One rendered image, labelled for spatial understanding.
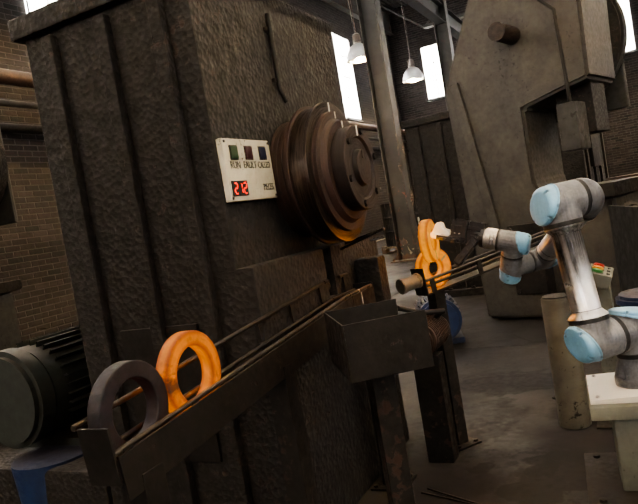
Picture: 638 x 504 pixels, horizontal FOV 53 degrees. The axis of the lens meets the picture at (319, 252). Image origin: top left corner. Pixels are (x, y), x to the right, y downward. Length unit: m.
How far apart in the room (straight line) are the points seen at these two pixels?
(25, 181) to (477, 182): 6.17
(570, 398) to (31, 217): 7.57
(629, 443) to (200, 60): 1.66
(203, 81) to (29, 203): 7.40
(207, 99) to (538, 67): 3.16
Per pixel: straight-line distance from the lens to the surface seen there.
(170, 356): 1.38
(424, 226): 2.33
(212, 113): 1.88
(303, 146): 1.99
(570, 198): 2.03
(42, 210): 9.28
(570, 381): 2.71
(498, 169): 4.78
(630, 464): 2.20
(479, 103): 4.85
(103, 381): 1.26
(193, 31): 1.92
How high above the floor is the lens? 0.98
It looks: 3 degrees down
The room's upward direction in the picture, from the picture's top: 10 degrees counter-clockwise
